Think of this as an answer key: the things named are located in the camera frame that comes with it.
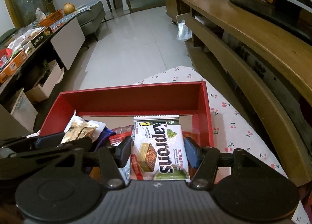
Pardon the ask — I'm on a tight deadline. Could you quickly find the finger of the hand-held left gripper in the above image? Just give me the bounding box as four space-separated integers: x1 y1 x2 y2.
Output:
0 139 93 166
0 133 65 152

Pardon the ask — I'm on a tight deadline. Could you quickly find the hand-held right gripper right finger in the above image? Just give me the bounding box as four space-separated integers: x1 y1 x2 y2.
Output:
183 137 281 189

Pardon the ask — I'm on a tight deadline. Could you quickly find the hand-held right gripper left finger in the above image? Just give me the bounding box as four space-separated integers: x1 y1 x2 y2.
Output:
32 136 132 189

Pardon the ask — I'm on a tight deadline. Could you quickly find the red snack packet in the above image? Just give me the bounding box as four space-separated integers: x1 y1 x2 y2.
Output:
109 131 133 147

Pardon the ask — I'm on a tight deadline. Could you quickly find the blue wafer packet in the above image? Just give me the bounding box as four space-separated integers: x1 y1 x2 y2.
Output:
91 127 117 156

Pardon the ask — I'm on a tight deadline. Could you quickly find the gold snack packet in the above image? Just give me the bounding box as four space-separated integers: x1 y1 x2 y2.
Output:
60 119 106 144

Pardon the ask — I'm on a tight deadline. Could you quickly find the green and white wafer packet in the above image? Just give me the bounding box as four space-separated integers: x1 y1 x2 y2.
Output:
128 114 191 181

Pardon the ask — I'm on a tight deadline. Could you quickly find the red cardboard box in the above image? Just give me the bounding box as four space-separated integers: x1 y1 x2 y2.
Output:
39 81 232 183

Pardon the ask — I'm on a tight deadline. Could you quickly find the white storage bin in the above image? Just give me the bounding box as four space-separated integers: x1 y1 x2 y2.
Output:
10 88 38 133

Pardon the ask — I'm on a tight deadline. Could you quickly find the cherry print tablecloth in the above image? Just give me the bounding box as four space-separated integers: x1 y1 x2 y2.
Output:
133 66 312 224

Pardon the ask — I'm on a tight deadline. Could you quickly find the white cardboard box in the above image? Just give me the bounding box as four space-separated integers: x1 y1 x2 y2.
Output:
26 59 65 104

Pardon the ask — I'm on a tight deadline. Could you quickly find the orange cardboard box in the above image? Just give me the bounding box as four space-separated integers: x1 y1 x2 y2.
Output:
0 50 27 84

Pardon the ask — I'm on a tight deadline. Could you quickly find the red plastic bag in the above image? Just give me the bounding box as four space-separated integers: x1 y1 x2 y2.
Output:
0 49 14 68

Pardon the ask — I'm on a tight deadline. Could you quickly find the black and white side table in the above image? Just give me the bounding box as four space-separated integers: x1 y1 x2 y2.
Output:
0 16 86 142

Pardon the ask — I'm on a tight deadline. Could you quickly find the black snack box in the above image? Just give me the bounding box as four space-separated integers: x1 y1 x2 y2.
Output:
30 26 53 49

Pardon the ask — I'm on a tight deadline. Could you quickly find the pile of snack bags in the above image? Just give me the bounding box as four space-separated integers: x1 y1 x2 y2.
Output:
7 25 42 54

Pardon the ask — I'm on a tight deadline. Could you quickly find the clear plastic bag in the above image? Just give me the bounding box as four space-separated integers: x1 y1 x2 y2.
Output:
176 20 193 42

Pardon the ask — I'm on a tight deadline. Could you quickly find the orange basket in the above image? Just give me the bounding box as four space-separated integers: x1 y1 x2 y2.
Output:
38 10 64 27

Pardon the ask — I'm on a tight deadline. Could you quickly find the white plastic bag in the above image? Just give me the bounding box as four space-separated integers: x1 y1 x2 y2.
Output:
35 8 47 21

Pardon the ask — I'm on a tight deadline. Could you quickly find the wooden TV stand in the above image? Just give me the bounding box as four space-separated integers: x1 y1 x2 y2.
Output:
162 0 312 188

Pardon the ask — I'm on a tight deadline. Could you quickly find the grey sofa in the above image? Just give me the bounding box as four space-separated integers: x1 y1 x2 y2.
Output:
73 0 106 42

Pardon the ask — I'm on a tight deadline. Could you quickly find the yellow pomelo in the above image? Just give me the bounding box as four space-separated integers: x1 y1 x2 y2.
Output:
63 3 75 15

